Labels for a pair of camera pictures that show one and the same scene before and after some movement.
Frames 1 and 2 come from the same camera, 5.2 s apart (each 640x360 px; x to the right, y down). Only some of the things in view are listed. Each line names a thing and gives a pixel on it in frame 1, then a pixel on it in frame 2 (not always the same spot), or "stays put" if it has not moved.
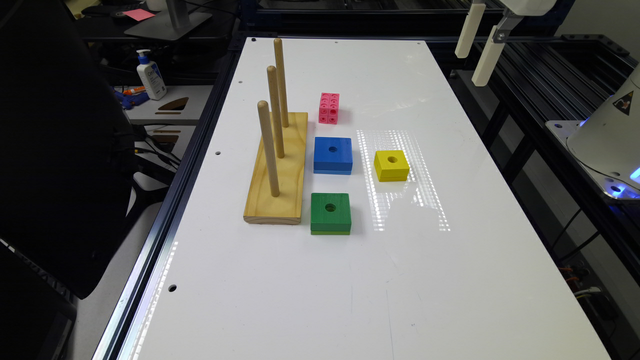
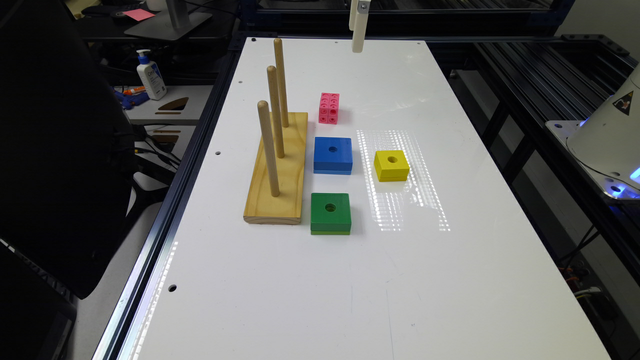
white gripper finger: [470, 30] to [353, 14]
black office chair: [68, 159] stays put
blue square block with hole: [333, 155] stays put
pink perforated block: [329, 108] stays put
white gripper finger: [488, 61] to [360, 25]
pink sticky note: [139, 14] stays put
